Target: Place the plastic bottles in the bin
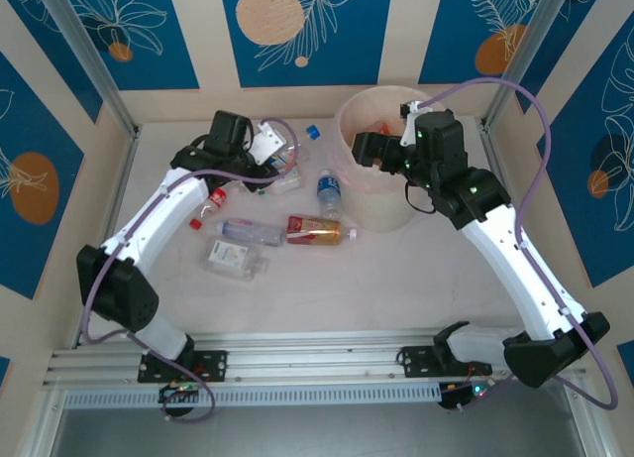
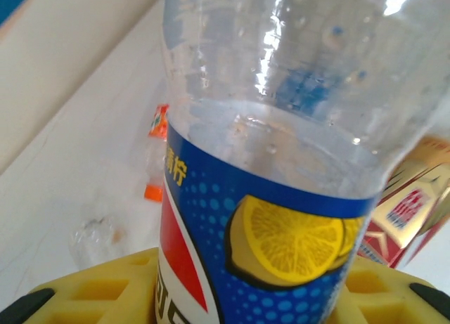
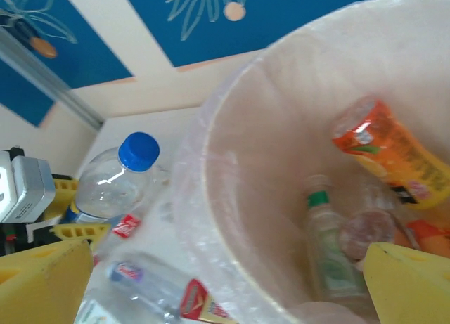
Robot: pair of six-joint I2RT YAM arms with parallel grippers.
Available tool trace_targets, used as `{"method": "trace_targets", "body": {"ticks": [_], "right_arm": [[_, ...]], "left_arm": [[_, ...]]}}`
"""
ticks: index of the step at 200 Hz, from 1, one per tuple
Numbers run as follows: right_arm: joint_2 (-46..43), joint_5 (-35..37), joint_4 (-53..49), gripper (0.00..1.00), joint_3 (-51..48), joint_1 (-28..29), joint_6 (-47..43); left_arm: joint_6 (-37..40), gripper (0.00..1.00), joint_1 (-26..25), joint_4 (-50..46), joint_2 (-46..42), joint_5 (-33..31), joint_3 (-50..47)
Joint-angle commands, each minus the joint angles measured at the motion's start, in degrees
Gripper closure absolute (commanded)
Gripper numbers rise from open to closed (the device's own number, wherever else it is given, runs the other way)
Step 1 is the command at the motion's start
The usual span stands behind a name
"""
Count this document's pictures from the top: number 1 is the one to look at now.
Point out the blue label water bottle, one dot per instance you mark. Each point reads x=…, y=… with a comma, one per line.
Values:
x=328, y=188

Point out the red cola label bottle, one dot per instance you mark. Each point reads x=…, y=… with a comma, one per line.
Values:
x=218, y=197

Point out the orange cap clear bottle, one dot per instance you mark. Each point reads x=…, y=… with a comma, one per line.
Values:
x=286, y=163

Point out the green white label bottle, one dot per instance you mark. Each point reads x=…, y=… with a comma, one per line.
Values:
x=289, y=184

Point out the red gold tea bottle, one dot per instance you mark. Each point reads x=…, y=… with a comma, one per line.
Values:
x=317, y=230

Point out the clear ganten water bottle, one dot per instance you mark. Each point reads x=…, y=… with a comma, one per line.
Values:
x=247, y=231

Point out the square clear bottle green label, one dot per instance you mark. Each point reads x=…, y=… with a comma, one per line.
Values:
x=228, y=255

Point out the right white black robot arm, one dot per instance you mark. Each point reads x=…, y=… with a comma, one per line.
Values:
x=520, y=268

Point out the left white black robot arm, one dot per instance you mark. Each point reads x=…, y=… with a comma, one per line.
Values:
x=158, y=214

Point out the pink plastic bin liner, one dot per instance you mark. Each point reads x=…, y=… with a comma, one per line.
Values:
x=356, y=115

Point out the beige waste bin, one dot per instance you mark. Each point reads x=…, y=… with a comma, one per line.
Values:
x=376, y=214

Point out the blue bottle cap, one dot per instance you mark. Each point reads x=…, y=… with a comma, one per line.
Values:
x=311, y=131

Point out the small circuit board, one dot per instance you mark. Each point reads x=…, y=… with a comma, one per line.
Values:
x=173, y=388
x=453, y=395

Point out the aluminium side rail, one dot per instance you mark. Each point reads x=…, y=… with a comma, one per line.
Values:
x=488, y=137
x=121, y=179

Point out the aluminium frame post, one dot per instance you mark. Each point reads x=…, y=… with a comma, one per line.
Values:
x=83, y=45
x=528, y=45

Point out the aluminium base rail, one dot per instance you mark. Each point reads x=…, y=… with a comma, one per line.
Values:
x=317, y=358

